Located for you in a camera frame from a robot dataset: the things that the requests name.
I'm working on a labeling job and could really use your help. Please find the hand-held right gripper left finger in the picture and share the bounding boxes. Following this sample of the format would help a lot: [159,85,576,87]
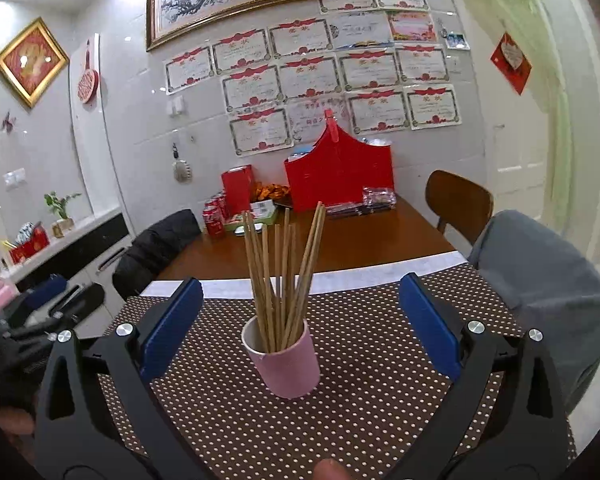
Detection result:
[33,277,216,480]

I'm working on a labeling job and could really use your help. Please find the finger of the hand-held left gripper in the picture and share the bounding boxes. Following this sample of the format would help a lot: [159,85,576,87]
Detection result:
[22,273,70,307]
[9,282,106,341]

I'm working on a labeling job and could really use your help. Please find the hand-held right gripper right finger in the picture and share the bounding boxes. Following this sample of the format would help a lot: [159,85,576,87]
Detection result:
[390,272,569,480]

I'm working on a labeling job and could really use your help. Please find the bunch of wooden chopsticks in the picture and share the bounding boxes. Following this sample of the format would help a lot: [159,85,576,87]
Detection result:
[240,200,328,354]

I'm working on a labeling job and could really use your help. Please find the pink cup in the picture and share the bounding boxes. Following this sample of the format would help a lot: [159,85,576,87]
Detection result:
[240,315,322,400]

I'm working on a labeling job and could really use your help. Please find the person's left hand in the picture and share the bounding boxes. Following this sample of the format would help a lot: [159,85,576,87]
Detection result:
[0,406,36,437]

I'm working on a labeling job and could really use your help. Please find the person's right hand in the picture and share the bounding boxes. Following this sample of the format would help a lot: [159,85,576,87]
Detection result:
[313,458,349,480]

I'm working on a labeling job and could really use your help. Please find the black and white sideboard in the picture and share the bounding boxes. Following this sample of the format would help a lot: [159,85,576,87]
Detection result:
[0,207,131,331]

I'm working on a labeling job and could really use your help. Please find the small potted plant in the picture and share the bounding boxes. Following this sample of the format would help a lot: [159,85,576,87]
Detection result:
[43,190,81,239]

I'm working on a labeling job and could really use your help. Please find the black jacket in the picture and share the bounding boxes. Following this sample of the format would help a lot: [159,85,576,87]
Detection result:
[112,208,203,299]

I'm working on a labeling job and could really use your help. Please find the white table cover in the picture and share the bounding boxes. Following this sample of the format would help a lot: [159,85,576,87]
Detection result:
[139,249,469,299]

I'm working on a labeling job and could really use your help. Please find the brown polka dot tablecloth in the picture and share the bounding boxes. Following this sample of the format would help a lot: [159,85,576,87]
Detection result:
[96,262,579,480]

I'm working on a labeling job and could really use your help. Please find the red soda can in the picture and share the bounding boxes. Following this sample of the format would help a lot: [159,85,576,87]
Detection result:
[203,192,229,216]
[206,206,226,237]

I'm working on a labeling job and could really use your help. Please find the wooden chair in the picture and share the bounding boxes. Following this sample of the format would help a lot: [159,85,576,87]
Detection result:
[424,169,495,249]

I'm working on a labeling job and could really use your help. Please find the clear plastic snack bag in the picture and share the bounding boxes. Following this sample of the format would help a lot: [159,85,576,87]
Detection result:
[362,185,397,209]

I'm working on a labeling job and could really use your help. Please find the dark flat packet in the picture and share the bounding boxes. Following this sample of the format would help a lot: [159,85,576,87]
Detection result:
[324,202,369,217]

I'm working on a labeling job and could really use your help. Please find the green box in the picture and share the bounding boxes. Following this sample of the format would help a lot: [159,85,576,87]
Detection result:
[225,199,279,226]

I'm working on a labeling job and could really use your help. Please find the small red box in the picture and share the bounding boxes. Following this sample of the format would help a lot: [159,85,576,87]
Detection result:
[220,163,255,211]

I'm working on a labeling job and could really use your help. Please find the orange snack packets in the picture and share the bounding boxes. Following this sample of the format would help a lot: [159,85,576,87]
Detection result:
[253,182,291,201]

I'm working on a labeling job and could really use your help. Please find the large red gift bag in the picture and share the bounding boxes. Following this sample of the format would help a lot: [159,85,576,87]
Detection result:
[283,108,396,214]

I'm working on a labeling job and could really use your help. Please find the white door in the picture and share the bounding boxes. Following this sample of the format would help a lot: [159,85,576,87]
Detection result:
[480,10,552,207]

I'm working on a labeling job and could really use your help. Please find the red round hanging ornament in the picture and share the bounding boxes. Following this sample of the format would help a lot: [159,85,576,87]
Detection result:
[76,37,101,106]

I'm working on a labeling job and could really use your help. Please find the gold framed red picture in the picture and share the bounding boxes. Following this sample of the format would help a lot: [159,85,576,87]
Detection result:
[0,16,70,110]

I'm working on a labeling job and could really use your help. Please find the green fringe curtain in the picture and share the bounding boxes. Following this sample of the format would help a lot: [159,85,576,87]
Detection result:
[449,0,574,234]

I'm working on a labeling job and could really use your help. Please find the red heart door decoration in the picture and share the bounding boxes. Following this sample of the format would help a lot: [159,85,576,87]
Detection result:
[489,32,534,96]

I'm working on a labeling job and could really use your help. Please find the grey hanging wall ornament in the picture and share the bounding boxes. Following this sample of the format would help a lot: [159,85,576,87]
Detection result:
[172,142,194,184]

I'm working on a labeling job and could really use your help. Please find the wall of award certificates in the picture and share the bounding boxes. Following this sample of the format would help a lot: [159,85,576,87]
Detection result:
[163,0,464,157]

